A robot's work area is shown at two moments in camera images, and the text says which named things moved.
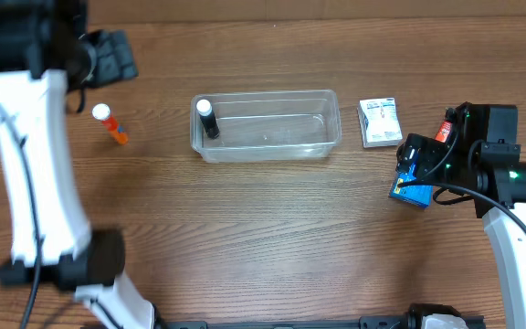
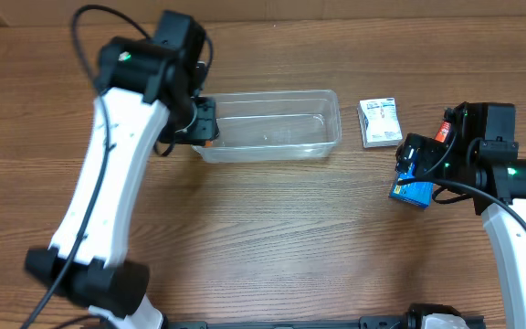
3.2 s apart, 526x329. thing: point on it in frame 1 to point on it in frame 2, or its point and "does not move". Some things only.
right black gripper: [417, 160] does not move
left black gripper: [109, 55] to [204, 121]
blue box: [420, 195] does not move
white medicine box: [379, 122] does not move
